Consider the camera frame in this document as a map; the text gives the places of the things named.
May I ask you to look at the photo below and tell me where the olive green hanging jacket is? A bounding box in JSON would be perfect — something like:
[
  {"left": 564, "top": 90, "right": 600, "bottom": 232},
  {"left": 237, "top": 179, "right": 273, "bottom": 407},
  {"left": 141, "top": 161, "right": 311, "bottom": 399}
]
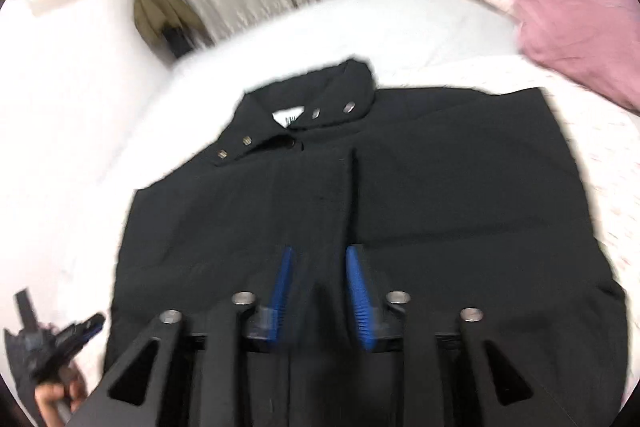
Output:
[{"left": 132, "top": 0, "right": 212, "bottom": 60}]

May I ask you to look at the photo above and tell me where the black long coat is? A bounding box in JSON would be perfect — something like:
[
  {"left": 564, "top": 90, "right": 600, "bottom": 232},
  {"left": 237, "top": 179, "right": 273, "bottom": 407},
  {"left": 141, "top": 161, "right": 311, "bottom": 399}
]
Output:
[{"left": 81, "top": 60, "right": 628, "bottom": 426}]

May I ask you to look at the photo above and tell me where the person's left hand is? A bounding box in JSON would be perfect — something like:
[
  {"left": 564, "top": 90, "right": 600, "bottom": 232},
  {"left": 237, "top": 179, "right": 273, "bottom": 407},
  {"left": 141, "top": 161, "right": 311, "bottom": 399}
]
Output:
[{"left": 34, "top": 362, "right": 88, "bottom": 427}]

